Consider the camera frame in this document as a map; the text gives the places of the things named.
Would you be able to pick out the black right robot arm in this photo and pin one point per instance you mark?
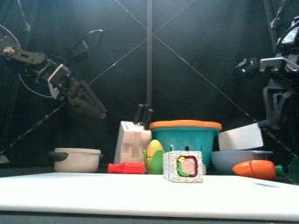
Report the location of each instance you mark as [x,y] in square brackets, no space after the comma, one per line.
[290,35]

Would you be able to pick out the red toy block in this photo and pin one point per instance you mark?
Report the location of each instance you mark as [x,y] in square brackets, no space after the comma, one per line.
[126,168]

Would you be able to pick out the dark green toy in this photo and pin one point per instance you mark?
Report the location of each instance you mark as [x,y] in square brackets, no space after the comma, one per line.
[294,172]

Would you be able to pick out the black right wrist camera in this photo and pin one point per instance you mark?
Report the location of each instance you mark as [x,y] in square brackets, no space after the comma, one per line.
[247,67]

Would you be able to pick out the teal basket with orange rim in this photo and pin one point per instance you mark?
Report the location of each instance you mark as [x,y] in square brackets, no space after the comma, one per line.
[185,140]

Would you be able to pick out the yellow toy corn green husk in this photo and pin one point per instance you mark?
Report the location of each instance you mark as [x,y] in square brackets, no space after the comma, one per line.
[155,157]

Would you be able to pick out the pale grey bowl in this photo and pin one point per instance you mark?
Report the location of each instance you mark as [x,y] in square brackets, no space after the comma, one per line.
[230,160]

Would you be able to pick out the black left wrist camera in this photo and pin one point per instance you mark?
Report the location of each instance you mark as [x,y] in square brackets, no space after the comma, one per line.
[79,51]

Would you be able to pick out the white cutting board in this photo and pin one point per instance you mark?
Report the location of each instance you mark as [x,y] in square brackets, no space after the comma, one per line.
[147,195]

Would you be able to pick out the speckled sushi roll cube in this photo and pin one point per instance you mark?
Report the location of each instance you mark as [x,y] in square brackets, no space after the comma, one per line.
[183,166]

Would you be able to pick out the orange toy carrot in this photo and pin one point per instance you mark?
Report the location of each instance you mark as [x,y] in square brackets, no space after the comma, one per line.
[255,169]

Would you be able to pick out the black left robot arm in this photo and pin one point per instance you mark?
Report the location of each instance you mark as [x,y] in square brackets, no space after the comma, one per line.
[23,55]

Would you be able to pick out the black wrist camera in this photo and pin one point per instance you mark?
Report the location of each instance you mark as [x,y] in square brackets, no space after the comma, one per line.
[247,67]
[79,51]

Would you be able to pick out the vertical metal frame pole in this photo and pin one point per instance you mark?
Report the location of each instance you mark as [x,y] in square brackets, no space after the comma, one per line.
[150,52]

